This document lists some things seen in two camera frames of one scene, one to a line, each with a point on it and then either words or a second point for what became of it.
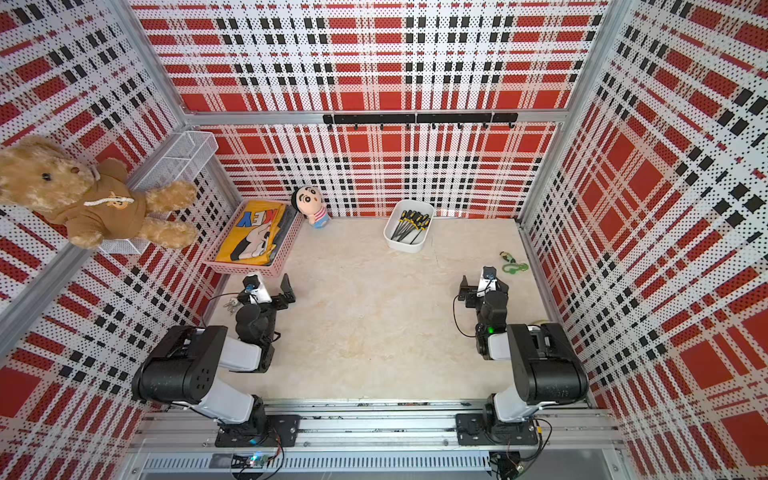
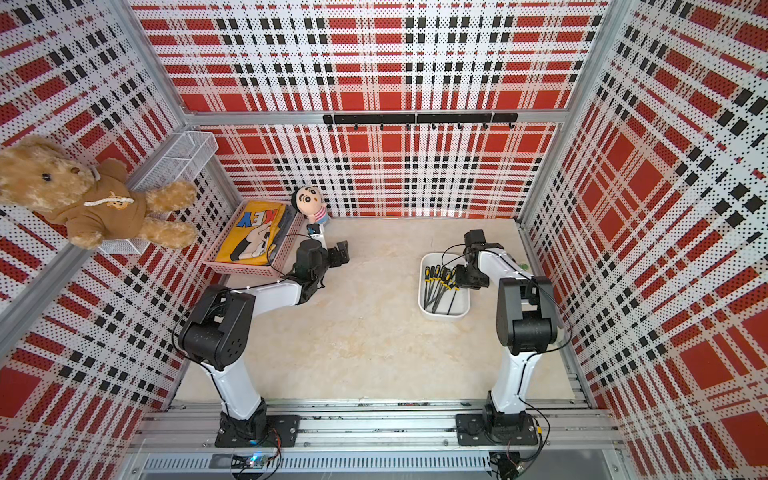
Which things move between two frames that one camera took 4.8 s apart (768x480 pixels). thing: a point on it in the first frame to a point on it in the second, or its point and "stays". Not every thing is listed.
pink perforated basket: [257, 238] stays
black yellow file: [407, 224] to [432, 273]
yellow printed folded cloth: [254, 237] stays
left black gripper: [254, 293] to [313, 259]
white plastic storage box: [395, 210] to [461, 305]
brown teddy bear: [96, 202] stays
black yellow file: [424, 228] to [453, 298]
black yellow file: [401, 221] to [426, 280]
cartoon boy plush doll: [309, 202] stays
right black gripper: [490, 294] to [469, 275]
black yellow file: [415, 225] to [446, 286]
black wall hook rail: [433, 118] stays
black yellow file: [411, 224] to [444, 284]
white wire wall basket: [180, 161] stays
